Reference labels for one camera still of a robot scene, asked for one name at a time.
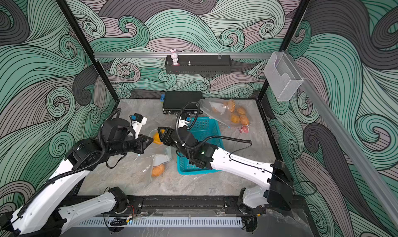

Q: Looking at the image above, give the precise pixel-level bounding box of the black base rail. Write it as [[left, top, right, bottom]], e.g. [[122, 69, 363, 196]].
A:
[[66, 195, 268, 211]]

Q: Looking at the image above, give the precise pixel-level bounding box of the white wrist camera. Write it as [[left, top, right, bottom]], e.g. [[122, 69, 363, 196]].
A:
[[178, 113, 190, 128], [130, 113, 147, 139]]

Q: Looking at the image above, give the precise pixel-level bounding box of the white slotted cable duct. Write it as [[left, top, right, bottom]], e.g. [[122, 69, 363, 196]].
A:
[[76, 216, 243, 228]]

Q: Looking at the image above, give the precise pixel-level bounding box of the white pink bunny figurine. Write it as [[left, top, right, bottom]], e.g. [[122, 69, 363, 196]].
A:
[[170, 49, 179, 66]]

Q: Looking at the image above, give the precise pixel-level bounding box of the clear acrylic wall holder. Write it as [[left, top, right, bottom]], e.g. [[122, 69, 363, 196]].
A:
[[264, 52, 303, 102]]

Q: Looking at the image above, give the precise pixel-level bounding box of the teal plastic basket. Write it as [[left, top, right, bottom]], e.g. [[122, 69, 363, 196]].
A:
[[177, 117, 221, 175]]

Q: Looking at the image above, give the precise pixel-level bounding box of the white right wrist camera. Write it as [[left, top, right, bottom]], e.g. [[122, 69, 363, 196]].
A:
[[178, 113, 190, 128]]

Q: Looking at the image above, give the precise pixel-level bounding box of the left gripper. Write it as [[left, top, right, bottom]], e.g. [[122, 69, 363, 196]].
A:
[[107, 133, 153, 158]]

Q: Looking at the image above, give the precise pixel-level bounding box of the black wall shelf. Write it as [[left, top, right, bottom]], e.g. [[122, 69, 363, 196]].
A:
[[165, 54, 232, 76]]

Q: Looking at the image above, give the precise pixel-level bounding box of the clear blue-zipper bag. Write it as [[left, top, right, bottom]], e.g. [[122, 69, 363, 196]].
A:
[[199, 99, 252, 128], [136, 129, 173, 188]]

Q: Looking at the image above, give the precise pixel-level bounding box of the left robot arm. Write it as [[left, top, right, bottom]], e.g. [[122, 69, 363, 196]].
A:
[[1, 109, 153, 237]]

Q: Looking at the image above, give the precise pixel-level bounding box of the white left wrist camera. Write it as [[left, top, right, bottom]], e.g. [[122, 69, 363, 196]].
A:
[[130, 113, 147, 139]]

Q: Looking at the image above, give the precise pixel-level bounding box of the pink small toy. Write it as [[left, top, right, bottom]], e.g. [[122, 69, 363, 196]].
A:
[[239, 126, 249, 133]]

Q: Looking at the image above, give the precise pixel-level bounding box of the black aluminium case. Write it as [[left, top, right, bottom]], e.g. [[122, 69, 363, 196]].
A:
[[162, 91, 203, 115]]

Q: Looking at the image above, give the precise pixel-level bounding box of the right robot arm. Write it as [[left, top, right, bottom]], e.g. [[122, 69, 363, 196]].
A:
[[158, 107, 294, 214]]

